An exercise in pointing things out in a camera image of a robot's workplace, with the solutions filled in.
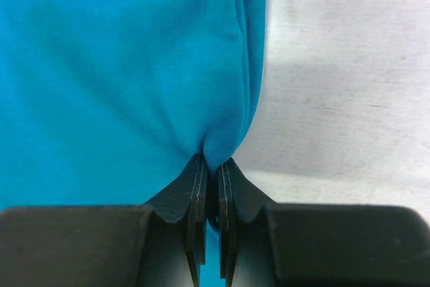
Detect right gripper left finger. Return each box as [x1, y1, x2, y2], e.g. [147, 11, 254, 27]
[1, 155, 207, 286]

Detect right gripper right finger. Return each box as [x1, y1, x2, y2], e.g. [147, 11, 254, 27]
[217, 160, 429, 286]

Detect teal blue t shirt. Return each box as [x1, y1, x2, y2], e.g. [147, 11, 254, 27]
[0, 0, 269, 287]

